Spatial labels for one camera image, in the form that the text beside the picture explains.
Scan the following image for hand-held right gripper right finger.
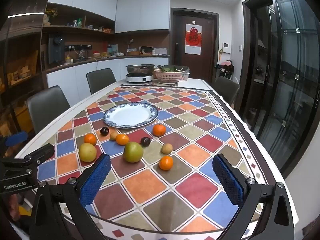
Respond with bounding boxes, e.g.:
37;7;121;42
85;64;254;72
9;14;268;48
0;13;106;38
212;154;298;240

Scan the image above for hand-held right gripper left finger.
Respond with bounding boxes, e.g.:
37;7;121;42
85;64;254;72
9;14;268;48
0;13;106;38
30;153;112;240

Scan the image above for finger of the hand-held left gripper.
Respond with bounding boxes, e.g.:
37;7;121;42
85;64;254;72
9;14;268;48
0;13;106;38
15;143;55;167
0;131;28;148

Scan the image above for yellow pear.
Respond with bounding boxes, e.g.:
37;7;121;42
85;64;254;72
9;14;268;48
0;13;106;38
79;143;97;163

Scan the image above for orange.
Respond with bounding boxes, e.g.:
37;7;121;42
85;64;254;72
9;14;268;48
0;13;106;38
152;124;167;137
159;155;174;171
84;133;97;146
115;134;130;146

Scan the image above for green lime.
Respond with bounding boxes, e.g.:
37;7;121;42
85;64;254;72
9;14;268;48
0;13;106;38
123;141;144;163

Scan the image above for blue rimmed white plate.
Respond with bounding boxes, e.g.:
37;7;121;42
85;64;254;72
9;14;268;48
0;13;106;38
103;103;159;129

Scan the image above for checkered colourful tablecloth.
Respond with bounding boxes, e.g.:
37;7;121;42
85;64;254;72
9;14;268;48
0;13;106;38
37;84;273;240

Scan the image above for grey dining chair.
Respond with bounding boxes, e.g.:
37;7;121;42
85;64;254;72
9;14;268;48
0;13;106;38
27;85;71;135
212;76;240;105
86;68;117;95

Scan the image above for wooden glass-front cabinet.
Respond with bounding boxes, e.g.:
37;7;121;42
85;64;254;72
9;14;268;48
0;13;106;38
0;0;48;140

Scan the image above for white base cabinets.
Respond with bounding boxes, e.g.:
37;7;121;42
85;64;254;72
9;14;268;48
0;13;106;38
46;57;169;95

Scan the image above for black water dispenser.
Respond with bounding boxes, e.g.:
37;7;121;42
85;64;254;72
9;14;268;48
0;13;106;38
48;35;65;64

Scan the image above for white induction cooker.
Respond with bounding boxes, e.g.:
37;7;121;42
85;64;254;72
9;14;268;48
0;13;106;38
125;74;154;83

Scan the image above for black power strip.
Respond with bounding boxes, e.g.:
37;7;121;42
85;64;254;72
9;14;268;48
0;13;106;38
64;44;92;50

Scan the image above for clothes pile with pink hat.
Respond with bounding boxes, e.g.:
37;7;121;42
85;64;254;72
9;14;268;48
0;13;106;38
216;59;235;75

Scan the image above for sliding glass door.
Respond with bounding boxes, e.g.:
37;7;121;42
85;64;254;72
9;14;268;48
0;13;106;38
241;0;320;178

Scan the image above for steel pot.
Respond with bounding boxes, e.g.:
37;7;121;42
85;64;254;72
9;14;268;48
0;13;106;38
125;64;156;77

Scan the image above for pink colander basket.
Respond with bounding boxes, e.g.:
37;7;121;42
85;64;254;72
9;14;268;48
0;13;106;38
153;68;182;84

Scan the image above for green leafy vegetables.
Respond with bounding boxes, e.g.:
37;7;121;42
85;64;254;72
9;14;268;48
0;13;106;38
156;65;184;72

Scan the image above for dark brown door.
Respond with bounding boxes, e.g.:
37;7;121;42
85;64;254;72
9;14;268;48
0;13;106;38
171;8;219;83

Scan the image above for red and white door poster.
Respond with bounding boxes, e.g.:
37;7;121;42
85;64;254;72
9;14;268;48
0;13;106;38
185;24;202;55

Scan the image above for wooden wall shelf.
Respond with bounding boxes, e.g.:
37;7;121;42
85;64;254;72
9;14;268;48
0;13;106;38
41;2;116;34

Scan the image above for white wall cabinets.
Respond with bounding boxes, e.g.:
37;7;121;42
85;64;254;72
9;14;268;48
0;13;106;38
47;0;171;34

